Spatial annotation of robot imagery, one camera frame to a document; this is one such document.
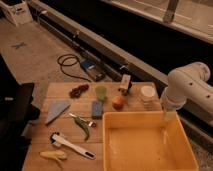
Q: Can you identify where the white round container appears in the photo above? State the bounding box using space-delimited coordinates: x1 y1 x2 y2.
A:
140 86 156 102

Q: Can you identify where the grey triangular cloth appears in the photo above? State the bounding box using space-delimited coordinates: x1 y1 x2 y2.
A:
45 100 70 125

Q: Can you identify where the yellow banana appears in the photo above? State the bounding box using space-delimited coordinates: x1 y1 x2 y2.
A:
39 150 67 163

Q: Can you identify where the yellow plastic bin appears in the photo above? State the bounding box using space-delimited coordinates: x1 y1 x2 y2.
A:
103 111 199 171

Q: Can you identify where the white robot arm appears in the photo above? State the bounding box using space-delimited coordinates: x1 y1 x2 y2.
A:
160 62 213 130

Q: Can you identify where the orange round fruit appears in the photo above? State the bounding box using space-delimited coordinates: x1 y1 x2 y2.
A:
112 96 125 110

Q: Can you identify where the dark red grape bunch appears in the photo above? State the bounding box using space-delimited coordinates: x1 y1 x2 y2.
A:
69 84 89 98

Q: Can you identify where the green plastic cup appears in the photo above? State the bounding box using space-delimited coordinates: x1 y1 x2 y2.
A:
95 86 107 101

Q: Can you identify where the blue rectangular sponge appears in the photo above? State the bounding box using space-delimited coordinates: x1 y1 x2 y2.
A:
91 101 103 119

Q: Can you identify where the small metal spoon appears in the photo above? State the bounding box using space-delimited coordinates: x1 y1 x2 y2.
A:
68 113 97 128

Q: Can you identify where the black chair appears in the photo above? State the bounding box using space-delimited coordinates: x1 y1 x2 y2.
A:
0 81 41 171

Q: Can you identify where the blue power box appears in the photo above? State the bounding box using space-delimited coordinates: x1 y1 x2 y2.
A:
80 59 105 82

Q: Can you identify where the green chili pepper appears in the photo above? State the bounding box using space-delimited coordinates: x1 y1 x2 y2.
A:
74 117 90 141

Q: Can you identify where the black coiled cable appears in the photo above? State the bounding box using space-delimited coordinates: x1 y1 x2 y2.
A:
56 53 93 83

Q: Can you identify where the white crate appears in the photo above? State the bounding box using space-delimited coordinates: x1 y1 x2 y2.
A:
0 0 33 27

